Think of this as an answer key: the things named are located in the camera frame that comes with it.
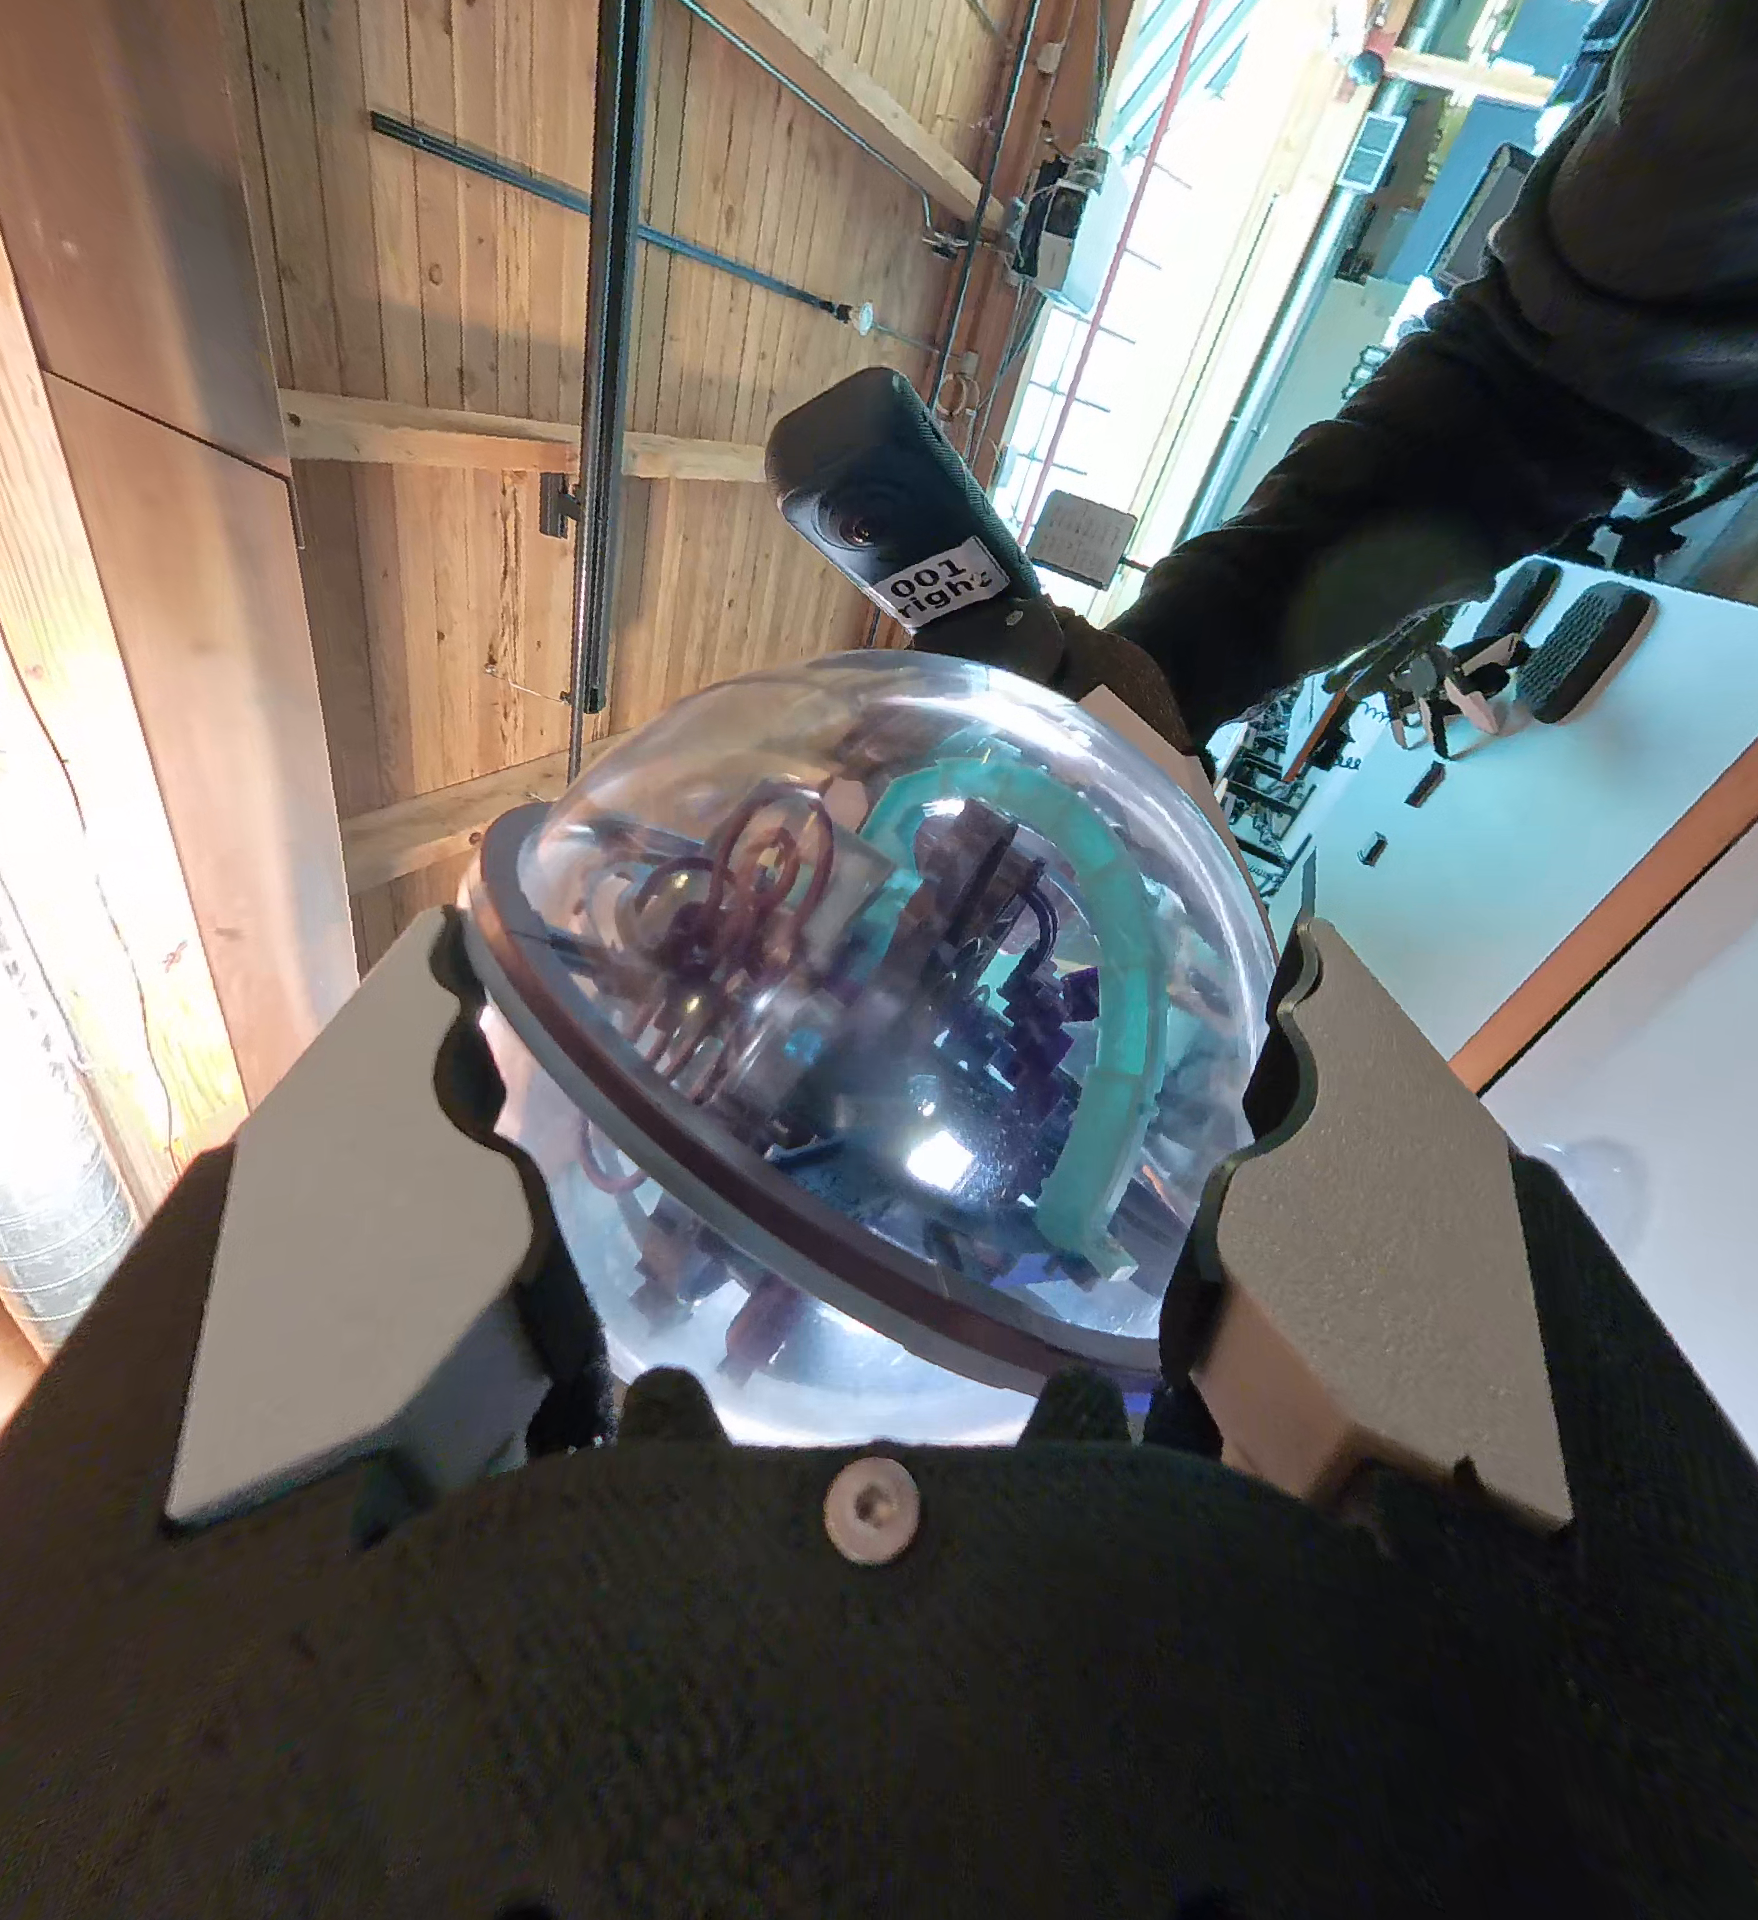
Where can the black dimpled wrist rest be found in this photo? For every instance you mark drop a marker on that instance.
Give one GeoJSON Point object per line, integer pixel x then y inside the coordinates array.
{"type": "Point", "coordinates": [1514, 598]}
{"type": "Point", "coordinates": [1580, 654]}

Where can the clear maze ball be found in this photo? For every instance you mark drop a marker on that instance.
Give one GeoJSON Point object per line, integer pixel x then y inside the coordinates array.
{"type": "Point", "coordinates": [855, 897]}

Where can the silver air duct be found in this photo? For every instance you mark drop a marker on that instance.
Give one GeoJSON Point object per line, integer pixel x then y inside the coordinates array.
{"type": "Point", "coordinates": [24, 1143]}

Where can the clear plastic dish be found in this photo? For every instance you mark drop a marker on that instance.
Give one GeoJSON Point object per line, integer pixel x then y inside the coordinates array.
{"type": "Point", "coordinates": [1596, 1178]}

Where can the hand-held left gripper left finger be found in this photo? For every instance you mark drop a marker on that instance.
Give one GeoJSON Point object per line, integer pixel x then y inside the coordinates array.
{"type": "Point", "coordinates": [328, 1231]}

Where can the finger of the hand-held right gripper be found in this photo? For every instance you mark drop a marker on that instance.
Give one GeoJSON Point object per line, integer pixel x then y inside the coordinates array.
{"type": "Point", "coordinates": [1155, 731]}

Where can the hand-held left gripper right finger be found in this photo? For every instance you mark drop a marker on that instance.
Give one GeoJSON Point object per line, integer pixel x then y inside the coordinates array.
{"type": "Point", "coordinates": [1402, 1244]}

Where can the person's right forearm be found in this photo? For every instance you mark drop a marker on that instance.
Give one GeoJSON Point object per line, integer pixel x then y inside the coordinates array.
{"type": "Point", "coordinates": [1419, 496]}

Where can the white ceiling box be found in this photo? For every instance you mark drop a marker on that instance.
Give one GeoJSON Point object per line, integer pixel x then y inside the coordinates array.
{"type": "Point", "coordinates": [1059, 225]}

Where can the grey screen on stand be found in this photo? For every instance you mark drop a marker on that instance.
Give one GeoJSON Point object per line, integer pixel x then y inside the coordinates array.
{"type": "Point", "coordinates": [1484, 216]}

